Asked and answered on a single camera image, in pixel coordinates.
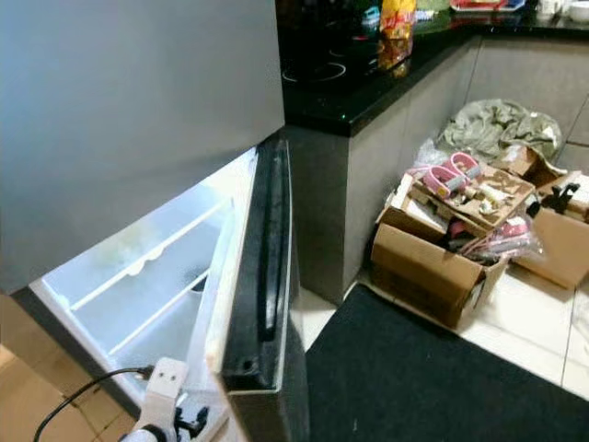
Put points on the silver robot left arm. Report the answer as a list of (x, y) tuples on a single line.
[(147, 435)]

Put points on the glass fridge shelf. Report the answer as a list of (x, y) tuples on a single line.
[(147, 256), (161, 308)]

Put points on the fridge door with black seal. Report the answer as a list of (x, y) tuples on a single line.
[(262, 276)]

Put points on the grey fridge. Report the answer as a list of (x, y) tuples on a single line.
[(129, 110)]

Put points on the black floor mat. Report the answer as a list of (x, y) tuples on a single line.
[(423, 387)]

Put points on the grey kitchen cabinet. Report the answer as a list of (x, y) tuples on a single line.
[(340, 203)]

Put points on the pink sandal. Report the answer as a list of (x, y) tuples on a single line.
[(466, 166), (444, 181)]

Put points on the black stone counter top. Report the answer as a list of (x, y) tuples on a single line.
[(350, 101)]

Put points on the clear plastic bag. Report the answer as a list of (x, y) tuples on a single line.
[(428, 152)]

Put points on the plastic bag with pink contents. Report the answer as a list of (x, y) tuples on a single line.
[(506, 241)]

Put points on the open cardboard box with clutter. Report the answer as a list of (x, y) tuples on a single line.
[(497, 198)]

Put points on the black glass cooktop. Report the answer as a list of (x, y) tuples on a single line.
[(317, 64)]

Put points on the tall open cardboard box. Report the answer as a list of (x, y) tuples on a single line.
[(561, 249)]

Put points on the crumpled olive green cloth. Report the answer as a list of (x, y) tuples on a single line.
[(497, 127)]

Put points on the small open cardboard box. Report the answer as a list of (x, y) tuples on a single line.
[(529, 161)]

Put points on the black item in box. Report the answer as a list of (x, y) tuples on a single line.
[(560, 198)]

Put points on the yellow red snack bag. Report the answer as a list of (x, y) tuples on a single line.
[(398, 17)]

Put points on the red and white tray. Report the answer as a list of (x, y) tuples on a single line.
[(486, 5)]

